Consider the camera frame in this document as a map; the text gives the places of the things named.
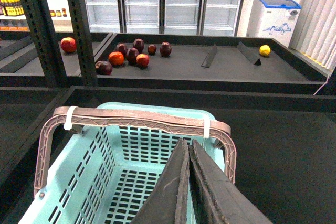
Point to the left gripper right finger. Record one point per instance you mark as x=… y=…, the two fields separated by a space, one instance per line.
x=215 y=198

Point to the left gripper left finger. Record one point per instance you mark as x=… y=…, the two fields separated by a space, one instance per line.
x=167 y=202

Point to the light teal plastic basket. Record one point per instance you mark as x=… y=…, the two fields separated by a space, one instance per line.
x=100 y=165

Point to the red apple near orange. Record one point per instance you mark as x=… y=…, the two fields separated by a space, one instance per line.
x=142 y=60

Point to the dark apple front left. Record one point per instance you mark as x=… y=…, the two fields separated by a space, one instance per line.
x=103 y=68

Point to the dark red apple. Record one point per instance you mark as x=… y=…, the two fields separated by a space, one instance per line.
x=131 y=55
x=139 y=45
x=122 y=48
x=165 y=49

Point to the dark red apple right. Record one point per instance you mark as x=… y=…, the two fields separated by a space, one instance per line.
x=165 y=49

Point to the dark red apple back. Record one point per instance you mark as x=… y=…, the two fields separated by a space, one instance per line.
x=139 y=45

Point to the dark red apple middle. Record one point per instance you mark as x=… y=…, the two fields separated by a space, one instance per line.
x=122 y=48

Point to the red apple left tray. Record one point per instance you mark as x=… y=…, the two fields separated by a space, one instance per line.
x=68 y=45

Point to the near black display tray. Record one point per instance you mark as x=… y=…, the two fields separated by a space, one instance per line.
x=285 y=143

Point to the black display tray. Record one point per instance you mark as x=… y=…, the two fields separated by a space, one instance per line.
x=234 y=64
x=285 y=143

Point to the far black display tray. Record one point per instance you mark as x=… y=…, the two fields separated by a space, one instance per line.
x=234 y=64

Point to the flat black divider plate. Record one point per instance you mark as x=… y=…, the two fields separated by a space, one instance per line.
x=210 y=57

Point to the triangular black divider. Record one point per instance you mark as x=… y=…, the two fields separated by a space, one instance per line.
x=249 y=54

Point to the orange round fruit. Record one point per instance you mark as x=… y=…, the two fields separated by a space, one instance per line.
x=116 y=58

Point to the small dark red fruit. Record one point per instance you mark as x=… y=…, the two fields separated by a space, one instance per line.
x=152 y=49

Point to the yellow lemon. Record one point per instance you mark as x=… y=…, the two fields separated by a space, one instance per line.
x=264 y=50

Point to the white vertical blinds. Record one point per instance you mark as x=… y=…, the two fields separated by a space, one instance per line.
x=314 y=34

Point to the white blue chest freezer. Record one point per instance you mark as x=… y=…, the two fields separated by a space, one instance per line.
x=274 y=19

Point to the glass door display fridge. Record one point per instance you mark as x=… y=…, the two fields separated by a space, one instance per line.
x=171 y=17

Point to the jars on shelf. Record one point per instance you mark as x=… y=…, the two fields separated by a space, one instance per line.
x=58 y=12

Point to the bottles on shelf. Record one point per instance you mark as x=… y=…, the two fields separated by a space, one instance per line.
x=12 y=8

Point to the black post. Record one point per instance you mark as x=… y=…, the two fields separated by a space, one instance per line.
x=43 y=34
x=82 y=35

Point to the black post far left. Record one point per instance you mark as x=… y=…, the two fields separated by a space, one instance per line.
x=43 y=34

